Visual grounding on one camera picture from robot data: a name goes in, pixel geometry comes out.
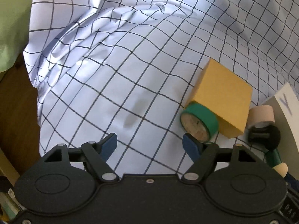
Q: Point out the green pillow with lettering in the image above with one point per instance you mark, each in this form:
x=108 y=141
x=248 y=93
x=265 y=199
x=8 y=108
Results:
x=15 y=16

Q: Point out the yellow cardboard box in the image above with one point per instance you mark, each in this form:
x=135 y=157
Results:
x=226 y=95

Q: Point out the white rectangular box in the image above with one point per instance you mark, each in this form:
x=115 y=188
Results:
x=285 y=106

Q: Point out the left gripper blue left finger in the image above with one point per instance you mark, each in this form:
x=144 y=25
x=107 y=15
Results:
x=96 y=156

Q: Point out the beige tape roll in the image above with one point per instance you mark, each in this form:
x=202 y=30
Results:
x=260 y=116

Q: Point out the green tape roll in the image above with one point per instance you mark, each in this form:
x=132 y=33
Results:
x=199 y=122

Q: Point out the cream wooden ball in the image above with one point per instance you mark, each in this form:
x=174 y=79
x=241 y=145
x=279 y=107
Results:
x=281 y=169

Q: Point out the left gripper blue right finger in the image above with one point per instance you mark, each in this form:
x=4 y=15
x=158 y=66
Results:
x=203 y=156

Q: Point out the black round object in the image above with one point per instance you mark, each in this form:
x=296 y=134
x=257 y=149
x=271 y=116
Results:
x=268 y=136

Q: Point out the dark green cylinder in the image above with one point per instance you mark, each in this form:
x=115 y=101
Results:
x=273 y=158

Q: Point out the blue checkered bed sheet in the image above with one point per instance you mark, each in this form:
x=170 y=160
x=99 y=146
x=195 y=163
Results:
x=128 y=66

